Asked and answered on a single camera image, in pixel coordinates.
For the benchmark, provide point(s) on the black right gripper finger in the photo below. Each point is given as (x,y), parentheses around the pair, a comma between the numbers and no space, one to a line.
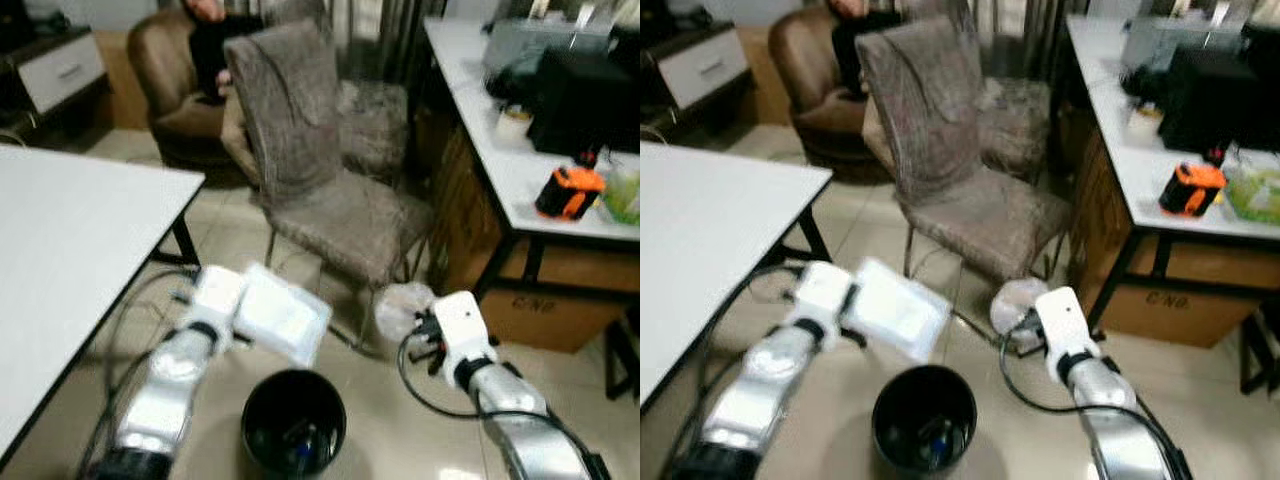
(424,322)
(1022,314)

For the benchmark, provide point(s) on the clear plastic bag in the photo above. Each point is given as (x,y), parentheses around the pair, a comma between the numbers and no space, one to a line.
(1012,298)
(398,308)

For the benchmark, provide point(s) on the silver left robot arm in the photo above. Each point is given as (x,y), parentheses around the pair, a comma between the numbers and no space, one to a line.
(165,385)
(760,385)

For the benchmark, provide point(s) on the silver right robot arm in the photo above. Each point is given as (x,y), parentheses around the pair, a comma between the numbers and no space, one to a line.
(1115,405)
(520,415)

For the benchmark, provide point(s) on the black round rubbish bin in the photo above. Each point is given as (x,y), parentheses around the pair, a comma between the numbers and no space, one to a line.
(290,405)
(920,400)

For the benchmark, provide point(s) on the blue rubbish item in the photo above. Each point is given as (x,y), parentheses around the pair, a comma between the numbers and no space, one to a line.
(936,440)
(303,450)

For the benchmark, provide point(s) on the brown wooden cabinet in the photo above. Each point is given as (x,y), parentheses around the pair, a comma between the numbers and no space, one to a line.
(470,205)
(1098,205)

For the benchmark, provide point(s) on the brown cardboard box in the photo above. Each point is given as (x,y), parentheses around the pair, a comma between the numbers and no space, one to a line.
(570,305)
(1180,300)

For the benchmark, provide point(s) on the white cluttered work table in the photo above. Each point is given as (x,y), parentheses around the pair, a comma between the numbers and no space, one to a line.
(500,170)
(1130,170)

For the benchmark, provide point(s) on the white table with black legs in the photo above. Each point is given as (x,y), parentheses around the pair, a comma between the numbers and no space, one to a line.
(715,230)
(80,240)

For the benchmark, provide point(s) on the orange and black tool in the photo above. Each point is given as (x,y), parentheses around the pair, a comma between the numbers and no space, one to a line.
(570,192)
(1193,190)

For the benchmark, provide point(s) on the grey fabric dining chair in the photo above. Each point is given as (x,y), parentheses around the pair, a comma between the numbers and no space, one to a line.
(935,120)
(1015,115)
(378,120)
(300,130)

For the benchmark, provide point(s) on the white cup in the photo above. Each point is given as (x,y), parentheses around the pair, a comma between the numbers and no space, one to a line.
(514,125)
(1146,123)

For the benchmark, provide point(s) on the green plastic container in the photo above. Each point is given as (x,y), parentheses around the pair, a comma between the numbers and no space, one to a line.
(1255,192)
(622,195)

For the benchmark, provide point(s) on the black bag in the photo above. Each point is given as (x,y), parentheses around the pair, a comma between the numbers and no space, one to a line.
(585,100)
(1220,98)

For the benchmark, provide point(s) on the brown leather armchair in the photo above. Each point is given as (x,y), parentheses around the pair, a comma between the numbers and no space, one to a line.
(800,65)
(165,70)

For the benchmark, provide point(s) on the seated person in black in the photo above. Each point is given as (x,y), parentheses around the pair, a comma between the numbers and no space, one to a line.
(212,55)
(855,50)

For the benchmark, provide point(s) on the grey box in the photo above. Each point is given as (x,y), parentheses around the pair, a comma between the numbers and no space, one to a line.
(540,42)
(1175,38)

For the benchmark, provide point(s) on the dark cabinet with white drawer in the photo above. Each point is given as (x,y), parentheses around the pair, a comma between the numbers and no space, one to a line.
(705,65)
(60,70)

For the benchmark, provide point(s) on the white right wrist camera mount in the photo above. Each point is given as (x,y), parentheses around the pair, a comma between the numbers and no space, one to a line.
(1062,320)
(463,325)

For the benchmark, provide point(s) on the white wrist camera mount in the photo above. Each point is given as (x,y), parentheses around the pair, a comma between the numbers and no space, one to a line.
(1062,320)
(463,325)
(215,292)
(822,290)

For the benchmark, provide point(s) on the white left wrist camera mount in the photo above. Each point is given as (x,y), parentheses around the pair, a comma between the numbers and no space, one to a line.
(822,290)
(215,292)

